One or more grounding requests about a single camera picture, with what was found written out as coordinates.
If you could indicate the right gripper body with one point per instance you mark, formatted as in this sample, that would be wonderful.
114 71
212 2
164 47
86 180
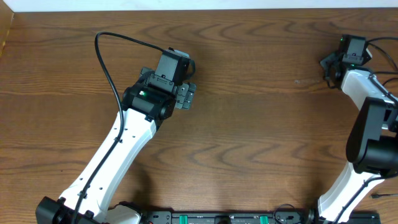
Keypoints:
329 61

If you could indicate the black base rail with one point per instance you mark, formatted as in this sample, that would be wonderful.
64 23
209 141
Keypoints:
166 217

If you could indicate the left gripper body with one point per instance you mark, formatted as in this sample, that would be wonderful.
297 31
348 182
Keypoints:
185 99

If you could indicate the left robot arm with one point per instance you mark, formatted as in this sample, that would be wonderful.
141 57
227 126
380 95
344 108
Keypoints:
145 106

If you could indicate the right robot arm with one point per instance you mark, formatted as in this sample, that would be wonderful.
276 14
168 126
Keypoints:
371 148

